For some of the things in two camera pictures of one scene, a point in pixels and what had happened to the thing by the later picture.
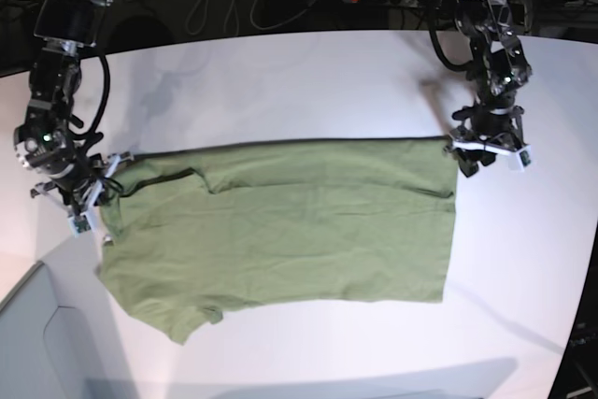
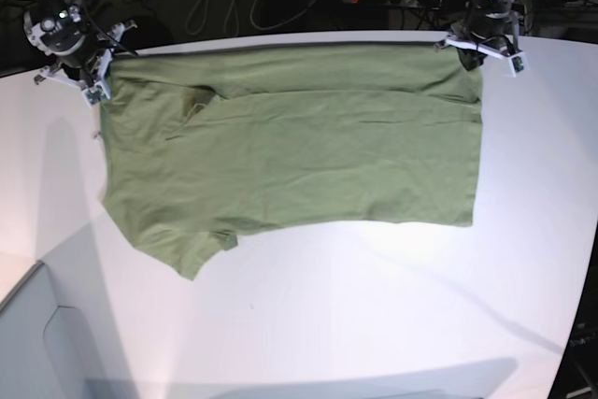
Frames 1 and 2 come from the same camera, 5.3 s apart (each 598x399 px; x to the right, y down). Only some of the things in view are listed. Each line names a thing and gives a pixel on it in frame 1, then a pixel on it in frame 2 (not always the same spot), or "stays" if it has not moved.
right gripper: [483, 132] -> [497, 34]
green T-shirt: [192, 231] -> [202, 142]
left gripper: [89, 186] -> [91, 66]
